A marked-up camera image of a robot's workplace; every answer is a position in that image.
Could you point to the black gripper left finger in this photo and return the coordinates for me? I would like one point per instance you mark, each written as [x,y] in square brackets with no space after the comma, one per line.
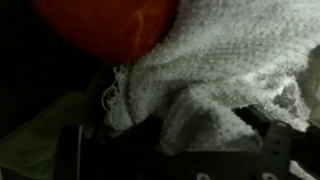
[133,150]

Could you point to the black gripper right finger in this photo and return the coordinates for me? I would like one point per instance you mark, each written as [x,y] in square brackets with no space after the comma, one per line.
[286,153]

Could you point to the white towel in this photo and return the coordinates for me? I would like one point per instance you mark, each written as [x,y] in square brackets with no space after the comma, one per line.
[216,66]

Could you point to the dark blue cloth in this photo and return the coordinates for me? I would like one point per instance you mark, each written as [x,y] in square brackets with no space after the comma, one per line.
[33,66]

